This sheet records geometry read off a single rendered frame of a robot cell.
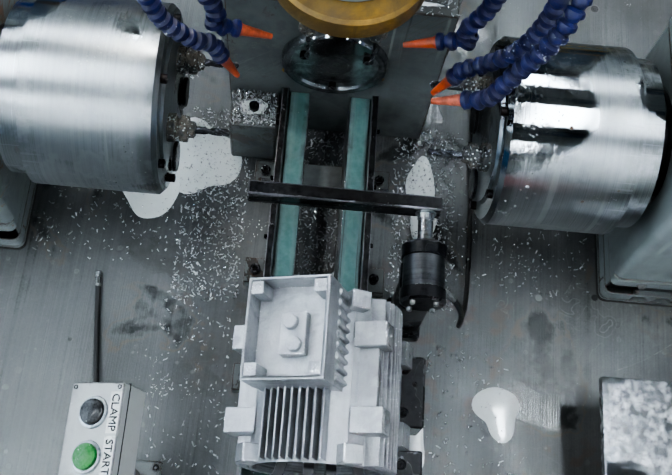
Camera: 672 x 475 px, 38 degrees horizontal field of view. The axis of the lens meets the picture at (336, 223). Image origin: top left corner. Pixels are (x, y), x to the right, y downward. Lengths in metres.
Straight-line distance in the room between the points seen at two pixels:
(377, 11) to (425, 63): 0.35
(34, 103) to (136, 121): 0.12
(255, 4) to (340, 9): 0.27
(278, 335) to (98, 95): 0.36
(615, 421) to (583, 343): 0.18
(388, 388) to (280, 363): 0.13
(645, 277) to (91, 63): 0.82
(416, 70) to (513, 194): 0.26
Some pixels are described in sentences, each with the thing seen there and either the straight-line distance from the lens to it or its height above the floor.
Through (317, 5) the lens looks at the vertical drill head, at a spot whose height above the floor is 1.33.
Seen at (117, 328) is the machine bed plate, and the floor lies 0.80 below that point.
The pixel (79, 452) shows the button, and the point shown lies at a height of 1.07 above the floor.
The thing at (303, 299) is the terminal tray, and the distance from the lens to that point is 1.12.
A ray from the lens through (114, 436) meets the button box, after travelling 1.13.
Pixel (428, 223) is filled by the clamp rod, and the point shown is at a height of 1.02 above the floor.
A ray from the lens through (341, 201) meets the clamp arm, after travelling 1.25.
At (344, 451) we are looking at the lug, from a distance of 1.09.
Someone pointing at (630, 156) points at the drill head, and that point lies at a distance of 1.23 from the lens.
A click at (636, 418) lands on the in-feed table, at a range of 1.37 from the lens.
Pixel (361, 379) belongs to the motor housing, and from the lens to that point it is 1.13.
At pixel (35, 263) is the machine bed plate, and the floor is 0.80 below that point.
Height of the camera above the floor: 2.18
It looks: 68 degrees down
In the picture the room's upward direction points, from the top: 11 degrees clockwise
